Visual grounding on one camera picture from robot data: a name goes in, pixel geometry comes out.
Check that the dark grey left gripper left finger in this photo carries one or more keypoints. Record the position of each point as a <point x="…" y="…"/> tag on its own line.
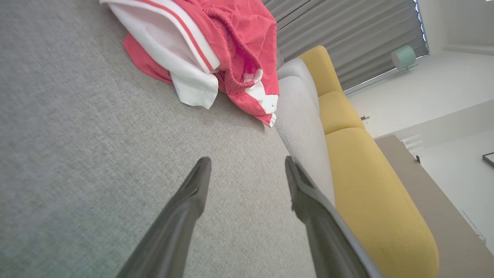
<point x="175" y="224"/>

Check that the dark picture frame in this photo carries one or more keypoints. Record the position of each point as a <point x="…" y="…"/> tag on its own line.
<point x="489" y="159"/>

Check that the grey pleated curtain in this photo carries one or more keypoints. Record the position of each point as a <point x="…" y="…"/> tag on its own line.
<point x="347" y="31"/>

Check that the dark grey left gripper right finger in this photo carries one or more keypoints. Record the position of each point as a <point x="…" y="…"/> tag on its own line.
<point x="324" y="239"/>

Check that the beige low partition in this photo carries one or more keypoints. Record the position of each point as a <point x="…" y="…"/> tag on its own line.
<point x="436" y="216"/>

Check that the mint green round lamp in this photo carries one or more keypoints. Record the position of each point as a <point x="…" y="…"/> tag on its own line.
<point x="403" y="58"/>

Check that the grey and yellow fabric sofa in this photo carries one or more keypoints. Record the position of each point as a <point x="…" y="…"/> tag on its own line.
<point x="96" y="154"/>

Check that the red shorts with white trim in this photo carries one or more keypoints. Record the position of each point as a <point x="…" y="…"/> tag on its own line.
<point x="251" y="34"/>

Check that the red and white sports jersey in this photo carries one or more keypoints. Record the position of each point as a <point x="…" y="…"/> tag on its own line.
<point x="166" y="42"/>

